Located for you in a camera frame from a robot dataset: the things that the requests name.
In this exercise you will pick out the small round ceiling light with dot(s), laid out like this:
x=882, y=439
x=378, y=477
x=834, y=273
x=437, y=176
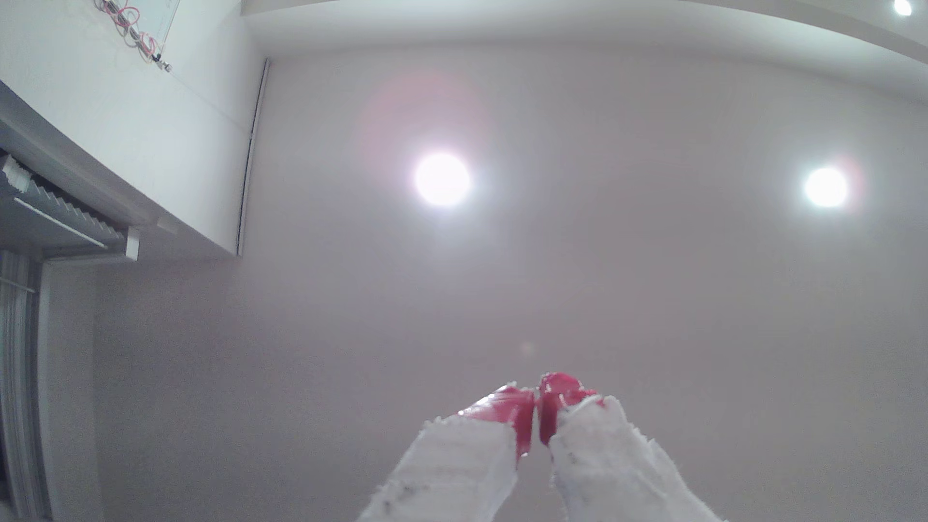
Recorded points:
x=903, y=7

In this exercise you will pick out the grey window curtain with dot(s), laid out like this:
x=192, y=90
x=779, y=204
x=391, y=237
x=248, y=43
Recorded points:
x=18, y=377

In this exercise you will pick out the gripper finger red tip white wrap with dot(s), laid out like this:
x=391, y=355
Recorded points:
x=464, y=464
x=609, y=464

